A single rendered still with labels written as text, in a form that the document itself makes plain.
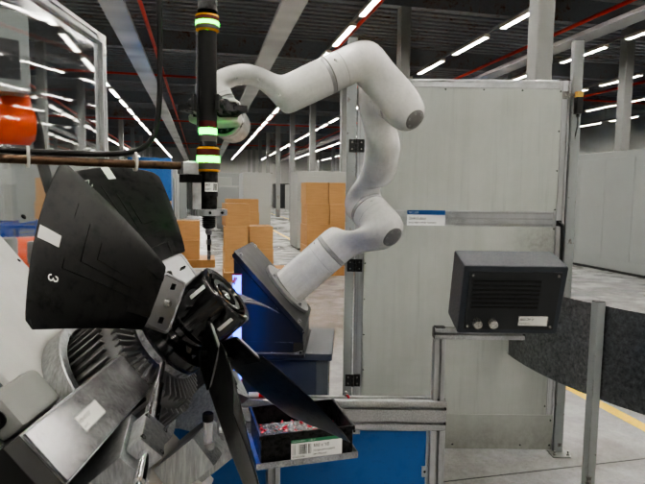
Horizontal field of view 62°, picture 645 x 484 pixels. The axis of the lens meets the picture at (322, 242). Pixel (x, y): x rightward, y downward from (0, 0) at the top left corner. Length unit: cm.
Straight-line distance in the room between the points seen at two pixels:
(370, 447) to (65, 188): 107
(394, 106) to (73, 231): 87
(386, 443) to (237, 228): 722
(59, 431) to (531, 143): 267
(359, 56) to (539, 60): 660
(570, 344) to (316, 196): 695
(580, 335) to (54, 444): 225
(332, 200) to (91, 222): 847
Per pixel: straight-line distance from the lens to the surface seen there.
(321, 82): 130
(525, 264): 142
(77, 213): 77
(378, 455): 155
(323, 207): 916
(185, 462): 101
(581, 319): 260
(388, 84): 138
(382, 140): 151
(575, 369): 267
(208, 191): 102
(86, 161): 97
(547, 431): 333
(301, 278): 165
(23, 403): 76
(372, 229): 159
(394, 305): 289
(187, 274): 100
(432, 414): 150
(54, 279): 73
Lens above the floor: 140
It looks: 5 degrees down
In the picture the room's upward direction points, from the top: 1 degrees clockwise
